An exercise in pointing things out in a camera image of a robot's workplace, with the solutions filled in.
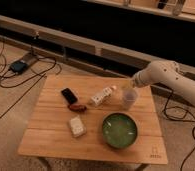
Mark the black power adapter box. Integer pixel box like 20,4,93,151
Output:
9,61,27,74

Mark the white sponge block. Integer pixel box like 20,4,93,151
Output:
69,116,86,137

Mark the black floor cable left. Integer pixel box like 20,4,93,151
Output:
0,39,63,128

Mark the brown oblong snack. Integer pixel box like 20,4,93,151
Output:
68,104,87,112

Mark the wooden folding table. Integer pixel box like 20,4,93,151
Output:
18,75,168,164

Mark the black smartphone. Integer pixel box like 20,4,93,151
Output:
61,88,77,104

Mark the black floor cable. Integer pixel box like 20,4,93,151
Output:
0,39,63,128
162,89,195,171

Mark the black floor cable right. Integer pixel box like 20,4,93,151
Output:
162,89,195,171

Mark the clear plastic cup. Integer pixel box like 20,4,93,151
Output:
122,89,138,109

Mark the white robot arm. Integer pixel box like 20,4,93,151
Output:
131,60,195,106

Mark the white milk carton bottle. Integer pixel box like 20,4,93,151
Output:
90,85,117,106

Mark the green ceramic bowl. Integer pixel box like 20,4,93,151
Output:
102,113,138,149

